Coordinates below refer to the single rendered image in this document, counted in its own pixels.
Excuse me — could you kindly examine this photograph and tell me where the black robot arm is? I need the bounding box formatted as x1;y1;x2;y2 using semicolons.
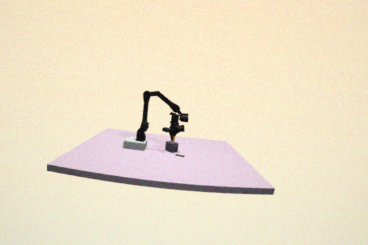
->
136;91;188;142

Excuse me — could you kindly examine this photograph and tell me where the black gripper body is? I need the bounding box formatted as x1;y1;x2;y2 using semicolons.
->
162;121;179;132

